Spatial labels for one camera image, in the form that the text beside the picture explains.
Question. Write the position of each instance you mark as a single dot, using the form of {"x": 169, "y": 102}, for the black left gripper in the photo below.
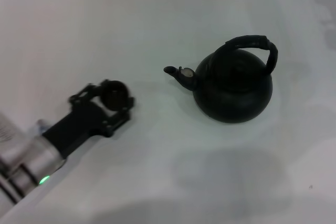
{"x": 84, "y": 119}

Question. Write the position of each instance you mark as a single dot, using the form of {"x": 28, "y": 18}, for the small dark teacup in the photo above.
{"x": 115, "y": 95}

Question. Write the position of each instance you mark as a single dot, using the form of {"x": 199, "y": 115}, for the black round teapot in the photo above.
{"x": 231, "y": 90}

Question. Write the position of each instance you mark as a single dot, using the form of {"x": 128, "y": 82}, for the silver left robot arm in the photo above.
{"x": 31, "y": 161}

